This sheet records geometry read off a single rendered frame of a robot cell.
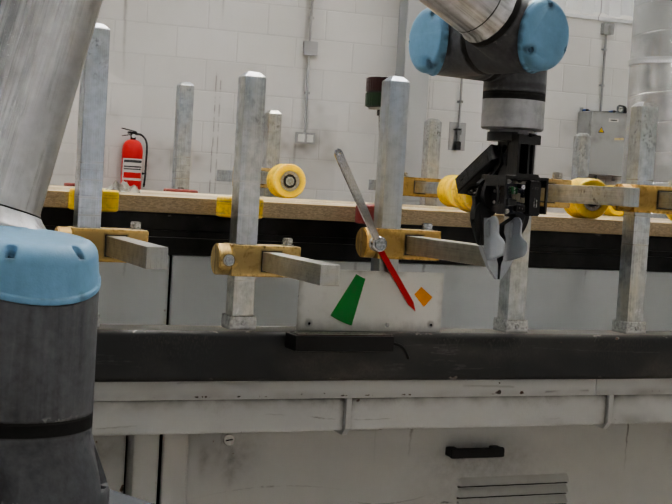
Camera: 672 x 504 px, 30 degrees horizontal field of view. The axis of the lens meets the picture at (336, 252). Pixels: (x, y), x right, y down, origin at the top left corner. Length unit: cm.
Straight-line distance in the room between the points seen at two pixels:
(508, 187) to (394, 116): 35
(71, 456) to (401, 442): 127
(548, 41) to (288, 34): 791
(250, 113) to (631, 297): 79
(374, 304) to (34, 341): 97
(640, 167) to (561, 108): 802
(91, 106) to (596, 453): 130
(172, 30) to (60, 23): 789
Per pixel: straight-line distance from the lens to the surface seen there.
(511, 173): 179
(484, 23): 158
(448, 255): 195
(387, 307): 208
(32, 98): 139
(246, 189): 198
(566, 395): 230
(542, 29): 161
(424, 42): 172
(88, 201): 191
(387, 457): 242
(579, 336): 225
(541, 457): 258
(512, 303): 219
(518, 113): 179
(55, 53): 140
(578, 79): 1042
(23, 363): 119
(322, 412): 209
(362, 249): 207
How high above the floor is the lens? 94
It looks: 3 degrees down
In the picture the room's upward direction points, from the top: 3 degrees clockwise
